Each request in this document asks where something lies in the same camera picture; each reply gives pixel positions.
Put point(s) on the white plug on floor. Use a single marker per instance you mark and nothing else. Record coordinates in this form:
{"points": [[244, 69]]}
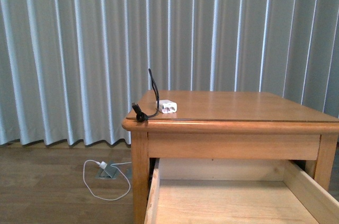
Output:
{"points": [[102, 165]]}

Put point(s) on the metal floor outlet box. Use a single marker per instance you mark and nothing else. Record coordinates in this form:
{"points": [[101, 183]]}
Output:
{"points": [[110, 173]]}

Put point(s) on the wooden nightstand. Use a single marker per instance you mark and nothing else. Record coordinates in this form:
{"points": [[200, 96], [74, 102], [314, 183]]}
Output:
{"points": [[230, 125]]}

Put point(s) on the light grey pleated curtain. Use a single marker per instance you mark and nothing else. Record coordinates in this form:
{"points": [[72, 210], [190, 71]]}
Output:
{"points": [[70, 69]]}

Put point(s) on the wooden drawer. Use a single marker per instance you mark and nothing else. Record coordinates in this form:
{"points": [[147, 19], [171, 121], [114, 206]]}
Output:
{"points": [[236, 191]]}

